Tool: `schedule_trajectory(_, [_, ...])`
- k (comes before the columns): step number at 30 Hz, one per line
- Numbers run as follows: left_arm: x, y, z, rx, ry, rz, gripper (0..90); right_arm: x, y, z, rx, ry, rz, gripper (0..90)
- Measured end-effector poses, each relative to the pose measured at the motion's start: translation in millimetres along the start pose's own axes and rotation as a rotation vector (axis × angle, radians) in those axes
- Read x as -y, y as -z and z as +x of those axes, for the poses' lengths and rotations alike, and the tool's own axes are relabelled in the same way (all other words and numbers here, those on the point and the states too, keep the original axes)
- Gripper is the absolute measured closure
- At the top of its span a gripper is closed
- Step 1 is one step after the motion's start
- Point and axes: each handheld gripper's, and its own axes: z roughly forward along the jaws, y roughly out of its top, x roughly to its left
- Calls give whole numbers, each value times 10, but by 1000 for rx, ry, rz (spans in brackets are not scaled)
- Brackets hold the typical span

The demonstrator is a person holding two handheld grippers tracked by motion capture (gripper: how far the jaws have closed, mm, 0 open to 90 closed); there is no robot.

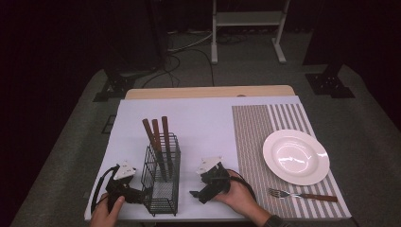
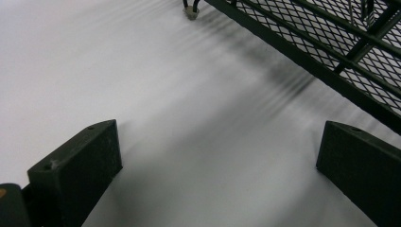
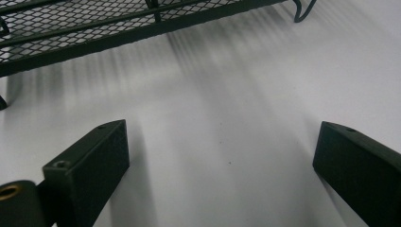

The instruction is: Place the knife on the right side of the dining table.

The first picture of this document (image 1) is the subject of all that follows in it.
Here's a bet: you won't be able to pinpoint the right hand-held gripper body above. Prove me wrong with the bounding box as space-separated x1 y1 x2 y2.
196 156 232 197

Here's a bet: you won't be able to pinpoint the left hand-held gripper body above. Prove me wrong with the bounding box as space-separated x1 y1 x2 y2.
105 160 138 213

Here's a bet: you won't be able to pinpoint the black wire cutlery basket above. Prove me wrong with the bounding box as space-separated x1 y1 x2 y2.
140 131 182 218

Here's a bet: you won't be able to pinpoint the brown wooden chopsticks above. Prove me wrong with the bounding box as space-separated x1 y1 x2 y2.
142 118 168 183

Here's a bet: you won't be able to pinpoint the wooden-handled cutlery piece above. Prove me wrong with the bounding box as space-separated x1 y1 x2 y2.
161 115 174 180
151 118 169 183

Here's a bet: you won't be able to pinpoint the person's left hand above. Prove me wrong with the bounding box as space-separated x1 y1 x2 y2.
89 193 126 227

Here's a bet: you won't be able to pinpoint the person's right hand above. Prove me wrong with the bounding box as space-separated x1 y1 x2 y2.
214 172 263 221

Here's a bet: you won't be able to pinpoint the striped grey placemat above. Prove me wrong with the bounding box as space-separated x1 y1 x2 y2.
231 102 353 220

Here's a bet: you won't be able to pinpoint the white table cover sheet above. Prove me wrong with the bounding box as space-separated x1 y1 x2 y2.
83 96 353 221

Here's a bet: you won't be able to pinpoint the dark floor socket plate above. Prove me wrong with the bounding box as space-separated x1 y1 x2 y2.
100 114 117 134

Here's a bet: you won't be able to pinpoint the white round plate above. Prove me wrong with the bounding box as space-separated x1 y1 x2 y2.
262 129 331 186

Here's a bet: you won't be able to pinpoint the black stand with base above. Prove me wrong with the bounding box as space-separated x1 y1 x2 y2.
92 0 168 103
302 0 357 99

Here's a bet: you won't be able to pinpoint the white metal stand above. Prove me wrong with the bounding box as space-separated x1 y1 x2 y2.
210 0 291 65

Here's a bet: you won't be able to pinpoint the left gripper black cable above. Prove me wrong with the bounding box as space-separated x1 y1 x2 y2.
90 165 121 216

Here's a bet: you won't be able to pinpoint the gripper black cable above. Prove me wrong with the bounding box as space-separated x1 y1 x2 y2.
90 165 121 216
225 168 258 202

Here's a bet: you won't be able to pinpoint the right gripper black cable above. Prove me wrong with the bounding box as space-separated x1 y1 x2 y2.
225 168 258 202

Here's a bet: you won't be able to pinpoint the fork with wooden handle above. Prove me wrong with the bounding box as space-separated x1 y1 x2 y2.
268 187 340 203

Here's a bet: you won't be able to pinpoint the black floor cable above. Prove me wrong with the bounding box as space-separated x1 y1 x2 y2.
141 46 217 89

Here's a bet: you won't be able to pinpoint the white floor cable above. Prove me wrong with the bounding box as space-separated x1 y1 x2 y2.
166 28 215 54

